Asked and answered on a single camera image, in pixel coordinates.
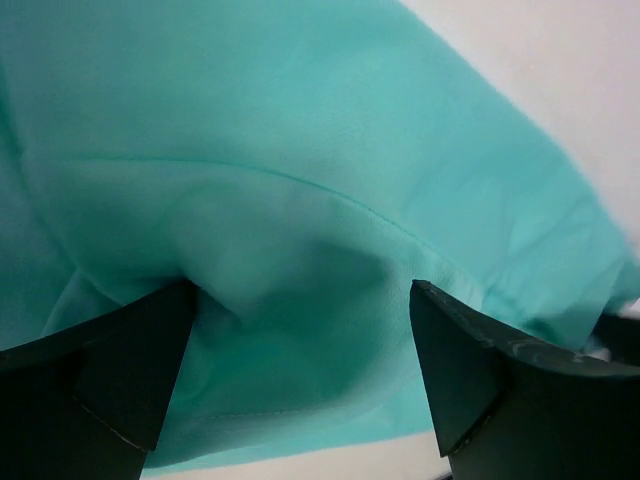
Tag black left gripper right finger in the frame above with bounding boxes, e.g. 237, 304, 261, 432
410, 280, 639, 479

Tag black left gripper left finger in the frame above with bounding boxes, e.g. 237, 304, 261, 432
1, 281, 196, 480

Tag teal t shirt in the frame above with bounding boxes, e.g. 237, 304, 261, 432
1, 1, 639, 472

